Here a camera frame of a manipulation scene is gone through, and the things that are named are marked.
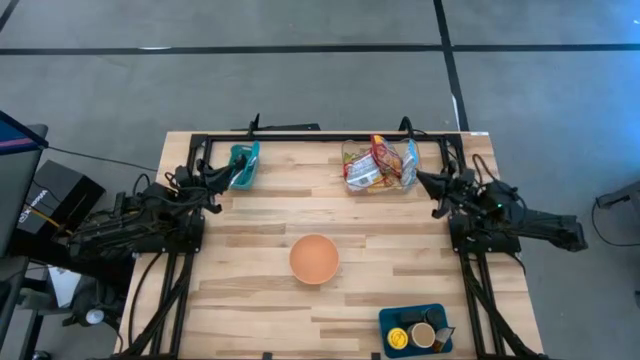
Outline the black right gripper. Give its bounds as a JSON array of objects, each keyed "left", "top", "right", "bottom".
[{"left": 415, "top": 167, "right": 504, "bottom": 222}]

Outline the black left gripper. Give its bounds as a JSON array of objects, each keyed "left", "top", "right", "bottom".
[{"left": 172, "top": 154, "right": 249, "bottom": 215}]

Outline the blue ramen packet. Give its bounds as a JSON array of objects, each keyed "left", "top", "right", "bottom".
[{"left": 399, "top": 138, "right": 422, "bottom": 190}]

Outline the dark red ramen packet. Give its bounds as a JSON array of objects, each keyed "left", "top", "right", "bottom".
[{"left": 369, "top": 133, "right": 404, "bottom": 181}]

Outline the red orange ramen packet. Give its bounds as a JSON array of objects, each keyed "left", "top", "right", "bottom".
[{"left": 343, "top": 152, "right": 386, "bottom": 194}]

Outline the thyme spice jar black cap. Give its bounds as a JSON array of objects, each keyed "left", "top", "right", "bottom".
[{"left": 423, "top": 306, "right": 448, "bottom": 329}]

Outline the small cup with brown liquid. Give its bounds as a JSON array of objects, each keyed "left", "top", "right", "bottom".
[{"left": 408, "top": 322, "right": 437, "bottom": 350}]

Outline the yellow lid seasoning can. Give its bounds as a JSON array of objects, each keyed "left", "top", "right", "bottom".
[{"left": 386, "top": 327, "right": 410, "bottom": 351}]

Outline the teal plastic cup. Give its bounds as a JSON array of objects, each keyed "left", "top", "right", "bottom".
[{"left": 228, "top": 140, "right": 262, "bottom": 192}]

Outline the clear plastic container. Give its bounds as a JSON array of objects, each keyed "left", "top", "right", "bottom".
[{"left": 341, "top": 138, "right": 425, "bottom": 197}]

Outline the peach ceramic bowl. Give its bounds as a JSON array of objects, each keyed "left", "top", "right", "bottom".
[{"left": 288, "top": 233, "right": 342, "bottom": 286}]

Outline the teal plastic tray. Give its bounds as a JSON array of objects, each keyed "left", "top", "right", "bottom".
[{"left": 378, "top": 303, "right": 455, "bottom": 359}]

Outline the black equipment case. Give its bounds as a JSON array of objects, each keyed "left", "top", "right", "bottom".
[{"left": 17, "top": 158, "right": 107, "bottom": 236}]

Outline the grey furniture leg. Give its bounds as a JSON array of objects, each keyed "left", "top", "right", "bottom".
[{"left": 594, "top": 178, "right": 640, "bottom": 210}]

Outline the white paper sheet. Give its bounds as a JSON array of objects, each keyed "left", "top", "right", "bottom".
[{"left": 48, "top": 266, "right": 84, "bottom": 309}]

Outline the computer monitor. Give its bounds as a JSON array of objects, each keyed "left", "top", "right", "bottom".
[{"left": 0, "top": 109, "right": 50, "bottom": 259}]

